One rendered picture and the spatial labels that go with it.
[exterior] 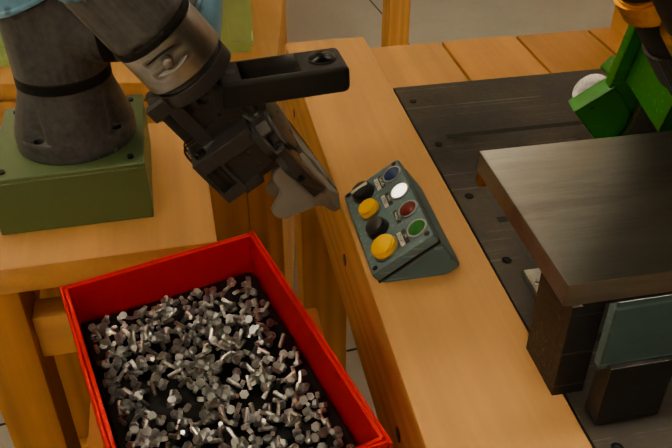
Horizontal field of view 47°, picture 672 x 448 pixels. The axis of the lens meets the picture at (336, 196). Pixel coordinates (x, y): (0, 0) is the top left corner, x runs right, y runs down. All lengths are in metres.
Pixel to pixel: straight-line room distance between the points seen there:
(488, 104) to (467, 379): 0.54
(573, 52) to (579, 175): 0.83
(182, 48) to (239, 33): 0.94
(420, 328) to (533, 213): 0.26
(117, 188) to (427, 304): 0.42
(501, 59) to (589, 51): 0.16
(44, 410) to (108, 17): 0.68
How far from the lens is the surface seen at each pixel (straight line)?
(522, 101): 1.19
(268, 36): 1.66
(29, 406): 1.17
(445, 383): 0.73
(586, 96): 0.79
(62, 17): 0.94
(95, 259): 0.98
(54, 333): 1.09
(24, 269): 1.00
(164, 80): 0.65
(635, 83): 0.77
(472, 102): 1.17
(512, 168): 0.60
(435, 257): 0.82
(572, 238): 0.53
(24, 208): 1.03
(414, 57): 1.35
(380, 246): 0.82
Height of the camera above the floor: 1.45
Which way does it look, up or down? 35 degrees down
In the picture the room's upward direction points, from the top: straight up
